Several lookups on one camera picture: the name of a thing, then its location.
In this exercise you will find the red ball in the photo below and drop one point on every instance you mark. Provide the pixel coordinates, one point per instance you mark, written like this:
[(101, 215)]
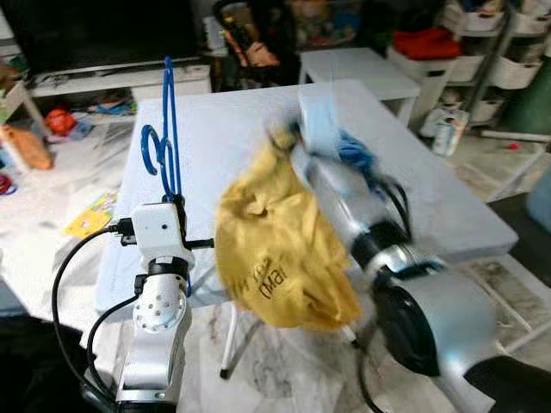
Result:
[(60, 120)]

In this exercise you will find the yellow children's book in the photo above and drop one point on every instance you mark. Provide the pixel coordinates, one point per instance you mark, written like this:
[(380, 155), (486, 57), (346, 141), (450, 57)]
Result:
[(90, 215)]

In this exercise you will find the white plastic folding table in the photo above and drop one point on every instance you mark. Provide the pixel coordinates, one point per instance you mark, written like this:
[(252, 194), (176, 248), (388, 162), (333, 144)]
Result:
[(241, 129)]

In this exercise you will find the white plastic bin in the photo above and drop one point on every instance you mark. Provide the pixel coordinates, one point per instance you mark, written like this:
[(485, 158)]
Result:
[(439, 73)]

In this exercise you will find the black television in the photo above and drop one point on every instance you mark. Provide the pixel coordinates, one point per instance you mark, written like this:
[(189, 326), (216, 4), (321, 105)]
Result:
[(103, 30)]

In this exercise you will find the white drawer rack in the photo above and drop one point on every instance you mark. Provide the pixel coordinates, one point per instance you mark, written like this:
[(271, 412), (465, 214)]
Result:
[(491, 43)]

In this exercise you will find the blue crumpled cloth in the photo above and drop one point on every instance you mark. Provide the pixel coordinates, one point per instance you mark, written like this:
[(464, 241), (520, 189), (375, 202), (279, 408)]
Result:
[(357, 155)]

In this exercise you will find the white blue carton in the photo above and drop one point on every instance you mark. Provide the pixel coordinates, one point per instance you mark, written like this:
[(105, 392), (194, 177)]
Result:
[(450, 133)]

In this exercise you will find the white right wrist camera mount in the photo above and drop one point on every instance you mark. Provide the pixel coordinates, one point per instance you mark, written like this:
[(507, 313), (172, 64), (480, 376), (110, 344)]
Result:
[(318, 120)]

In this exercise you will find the orange bag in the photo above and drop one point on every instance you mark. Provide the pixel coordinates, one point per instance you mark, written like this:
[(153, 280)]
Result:
[(26, 146)]

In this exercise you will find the red cloth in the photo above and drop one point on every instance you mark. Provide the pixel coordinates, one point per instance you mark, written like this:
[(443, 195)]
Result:
[(426, 43)]

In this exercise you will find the green plastic bin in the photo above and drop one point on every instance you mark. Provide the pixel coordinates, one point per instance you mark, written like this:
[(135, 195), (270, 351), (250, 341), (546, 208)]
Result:
[(529, 99)]

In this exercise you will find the small white plastic table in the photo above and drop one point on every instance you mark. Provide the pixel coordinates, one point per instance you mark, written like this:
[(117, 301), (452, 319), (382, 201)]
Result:
[(353, 69)]

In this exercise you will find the black stroller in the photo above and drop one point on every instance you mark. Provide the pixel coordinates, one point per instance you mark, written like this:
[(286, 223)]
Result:
[(254, 43)]

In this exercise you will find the white stick red tip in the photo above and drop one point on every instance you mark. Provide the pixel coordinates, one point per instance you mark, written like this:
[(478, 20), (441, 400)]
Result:
[(504, 136)]

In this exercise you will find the white TV stand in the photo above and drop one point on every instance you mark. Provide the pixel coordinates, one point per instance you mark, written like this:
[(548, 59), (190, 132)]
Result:
[(120, 82)]

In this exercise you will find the blue plastic hanger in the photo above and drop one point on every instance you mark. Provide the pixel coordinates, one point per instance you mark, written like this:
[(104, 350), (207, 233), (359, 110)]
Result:
[(168, 112)]

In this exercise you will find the yellow shirt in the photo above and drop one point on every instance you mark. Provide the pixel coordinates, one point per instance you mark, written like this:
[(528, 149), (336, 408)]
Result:
[(275, 249)]

